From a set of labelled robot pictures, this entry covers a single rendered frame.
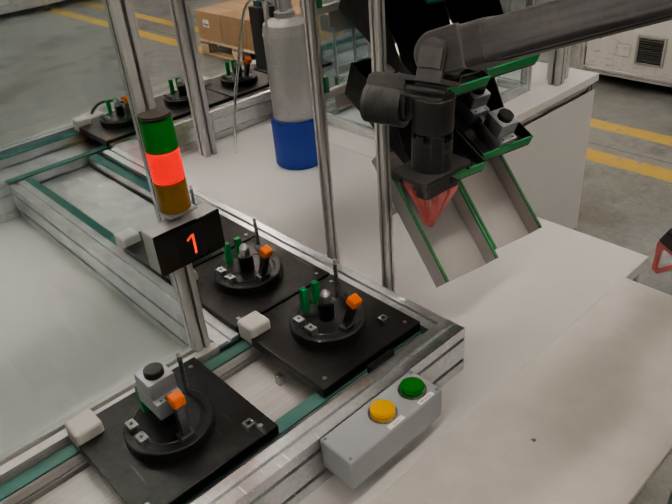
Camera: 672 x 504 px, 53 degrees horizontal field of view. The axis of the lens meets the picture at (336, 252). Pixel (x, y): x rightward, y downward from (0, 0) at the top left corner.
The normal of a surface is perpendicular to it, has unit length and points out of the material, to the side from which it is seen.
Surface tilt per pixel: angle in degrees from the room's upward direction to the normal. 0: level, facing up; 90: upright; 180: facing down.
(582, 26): 71
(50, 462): 0
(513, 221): 45
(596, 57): 90
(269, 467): 0
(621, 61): 90
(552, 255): 0
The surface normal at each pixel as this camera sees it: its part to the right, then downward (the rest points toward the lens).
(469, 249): 0.33, -0.30
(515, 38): -0.42, 0.18
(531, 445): -0.07, -0.84
